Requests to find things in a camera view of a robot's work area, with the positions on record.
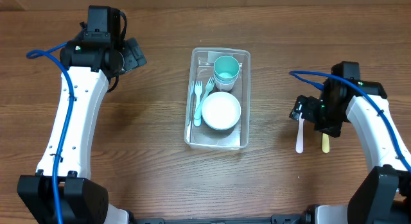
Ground pale blue fork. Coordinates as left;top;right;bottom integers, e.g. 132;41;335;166
193;81;203;126
194;76;215;119

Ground light blue bowl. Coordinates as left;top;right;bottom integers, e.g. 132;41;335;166
209;124;237;131

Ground white spoon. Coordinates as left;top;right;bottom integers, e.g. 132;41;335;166
295;114;304;154

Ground green cup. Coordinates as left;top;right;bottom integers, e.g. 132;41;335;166
214;56;240;81

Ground pink cup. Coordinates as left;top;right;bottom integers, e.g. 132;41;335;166
215;82;234;92

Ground white bowl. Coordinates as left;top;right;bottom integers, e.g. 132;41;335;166
202;92;241;126

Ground blue cup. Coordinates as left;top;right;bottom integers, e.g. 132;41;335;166
214;75;238;85

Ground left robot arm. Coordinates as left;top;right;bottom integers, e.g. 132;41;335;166
17;38;146;223

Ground yellow fork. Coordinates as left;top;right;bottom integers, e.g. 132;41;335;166
322;134;330;153

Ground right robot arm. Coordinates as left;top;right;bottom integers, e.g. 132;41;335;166
290;74;410;223

